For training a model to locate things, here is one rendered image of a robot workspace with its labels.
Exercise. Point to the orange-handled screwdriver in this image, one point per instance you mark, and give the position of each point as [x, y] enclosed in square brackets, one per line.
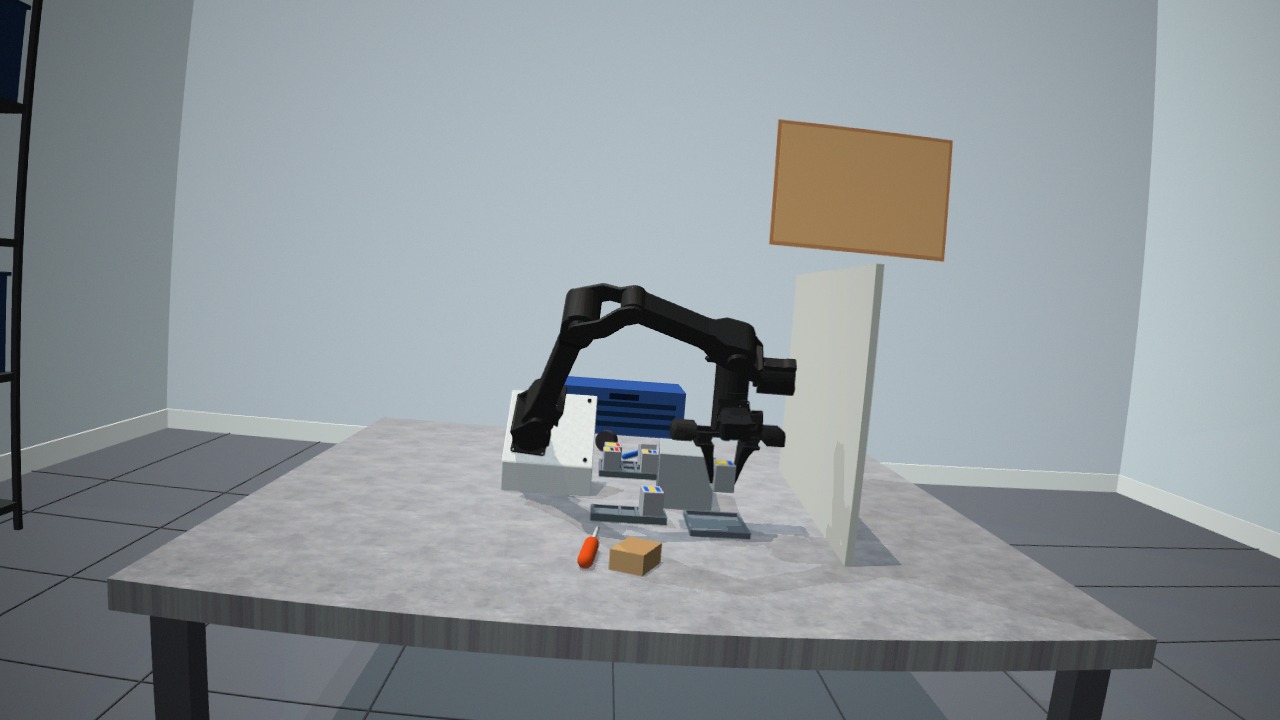
[588, 552]

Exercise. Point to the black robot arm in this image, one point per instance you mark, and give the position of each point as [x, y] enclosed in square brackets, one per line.
[731, 344]

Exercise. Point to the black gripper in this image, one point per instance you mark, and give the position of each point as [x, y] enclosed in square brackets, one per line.
[702, 436]

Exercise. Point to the tan cardboard box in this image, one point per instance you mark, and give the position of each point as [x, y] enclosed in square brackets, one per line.
[635, 556]

